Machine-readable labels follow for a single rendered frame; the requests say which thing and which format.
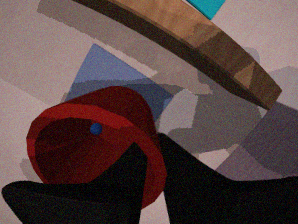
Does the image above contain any brown flat bar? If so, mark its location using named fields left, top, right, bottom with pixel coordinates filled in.
left=73, top=0, right=282, bottom=111

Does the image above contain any dark red cup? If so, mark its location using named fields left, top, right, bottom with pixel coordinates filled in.
left=25, top=85, right=168, bottom=209

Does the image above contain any small blue ball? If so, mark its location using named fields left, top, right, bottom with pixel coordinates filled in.
left=90, top=123, right=102, bottom=135

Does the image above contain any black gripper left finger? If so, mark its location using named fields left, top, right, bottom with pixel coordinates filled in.
left=1, top=141, right=148, bottom=224

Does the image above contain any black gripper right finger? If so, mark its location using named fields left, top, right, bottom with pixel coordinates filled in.
left=157, top=133, right=298, bottom=224

